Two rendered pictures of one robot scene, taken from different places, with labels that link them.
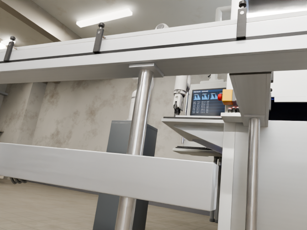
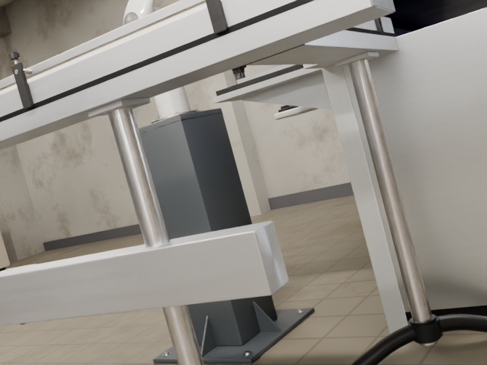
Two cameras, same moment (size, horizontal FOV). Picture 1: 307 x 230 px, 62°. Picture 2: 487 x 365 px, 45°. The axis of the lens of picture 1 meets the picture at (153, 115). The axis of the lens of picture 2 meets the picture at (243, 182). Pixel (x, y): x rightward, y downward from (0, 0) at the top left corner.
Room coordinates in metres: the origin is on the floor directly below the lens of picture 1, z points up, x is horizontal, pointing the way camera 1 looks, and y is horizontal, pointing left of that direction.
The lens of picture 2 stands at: (-0.36, -0.27, 0.70)
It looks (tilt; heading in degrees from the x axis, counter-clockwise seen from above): 3 degrees down; 6
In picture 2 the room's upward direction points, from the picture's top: 15 degrees counter-clockwise
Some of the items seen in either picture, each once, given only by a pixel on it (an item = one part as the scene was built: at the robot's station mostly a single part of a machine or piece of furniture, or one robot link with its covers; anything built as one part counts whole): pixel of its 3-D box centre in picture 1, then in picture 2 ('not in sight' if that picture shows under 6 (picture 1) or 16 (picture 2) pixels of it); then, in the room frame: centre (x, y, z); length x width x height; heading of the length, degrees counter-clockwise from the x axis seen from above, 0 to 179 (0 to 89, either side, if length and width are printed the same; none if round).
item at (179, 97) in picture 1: (178, 101); not in sight; (1.67, -0.16, 1.03); 0.10 x 0.07 x 0.11; 155
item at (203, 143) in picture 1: (212, 148); not in sight; (2.05, -0.51, 0.79); 0.34 x 0.03 x 0.13; 65
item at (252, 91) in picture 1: (254, 90); (328, 23); (1.04, -0.42, 0.92); 0.69 x 0.15 x 0.16; 155
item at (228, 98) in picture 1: (229, 97); not in sight; (1.36, -0.41, 0.99); 0.08 x 0.07 x 0.07; 65
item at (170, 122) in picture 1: (208, 133); (316, 77); (1.82, -0.42, 0.87); 0.70 x 0.48 x 0.02; 155
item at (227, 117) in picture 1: (235, 117); (334, 58); (1.33, -0.45, 0.87); 0.14 x 0.13 x 0.02; 65
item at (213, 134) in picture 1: (198, 136); (291, 102); (1.59, -0.30, 0.79); 0.34 x 0.03 x 0.13; 65
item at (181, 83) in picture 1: (181, 82); not in sight; (1.67, -0.16, 1.17); 0.09 x 0.08 x 0.13; 153
